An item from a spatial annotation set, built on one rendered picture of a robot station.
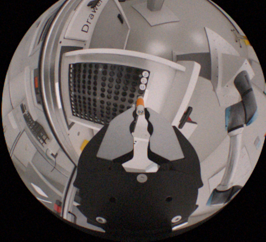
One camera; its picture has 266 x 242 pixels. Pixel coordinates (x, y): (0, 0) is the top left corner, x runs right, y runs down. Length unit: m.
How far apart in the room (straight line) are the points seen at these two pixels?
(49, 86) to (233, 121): 0.64
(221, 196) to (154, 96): 0.56
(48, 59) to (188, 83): 0.32
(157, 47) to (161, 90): 0.90
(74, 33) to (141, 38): 0.94
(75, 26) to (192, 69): 0.31
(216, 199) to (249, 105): 0.42
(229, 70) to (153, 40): 0.90
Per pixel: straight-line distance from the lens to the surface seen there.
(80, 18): 0.31
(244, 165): 3.29
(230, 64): 0.51
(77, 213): 1.03
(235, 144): 0.45
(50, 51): 0.26
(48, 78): 0.26
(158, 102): 0.29
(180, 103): 0.20
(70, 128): 0.37
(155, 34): 1.18
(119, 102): 0.22
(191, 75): 0.19
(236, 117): 0.45
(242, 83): 0.50
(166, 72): 0.27
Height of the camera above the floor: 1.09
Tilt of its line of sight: 60 degrees down
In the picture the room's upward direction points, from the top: 171 degrees counter-clockwise
